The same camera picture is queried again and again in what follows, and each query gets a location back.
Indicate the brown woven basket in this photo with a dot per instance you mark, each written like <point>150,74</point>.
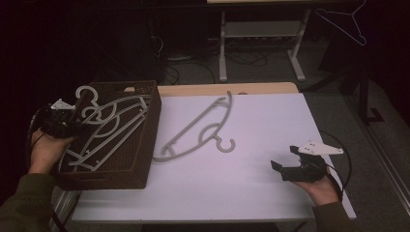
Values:
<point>135,154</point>

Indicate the metal floor rail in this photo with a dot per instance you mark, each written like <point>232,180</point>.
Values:
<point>380,151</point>

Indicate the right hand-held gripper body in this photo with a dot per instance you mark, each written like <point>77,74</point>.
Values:
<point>306,170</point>

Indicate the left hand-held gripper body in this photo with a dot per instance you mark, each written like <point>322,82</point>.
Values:
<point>54,124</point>

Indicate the grey plastic hanger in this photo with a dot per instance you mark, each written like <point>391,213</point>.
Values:
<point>85,87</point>
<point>91,122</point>
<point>225,150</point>

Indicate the person's left hand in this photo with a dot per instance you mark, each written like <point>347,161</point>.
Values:
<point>45,154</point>

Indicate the white table mat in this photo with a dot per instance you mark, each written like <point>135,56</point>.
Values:
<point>241,187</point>

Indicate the black metal stand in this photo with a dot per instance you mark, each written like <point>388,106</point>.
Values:
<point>364,96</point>

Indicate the person's right hand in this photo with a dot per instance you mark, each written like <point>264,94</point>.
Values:
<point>320,191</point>

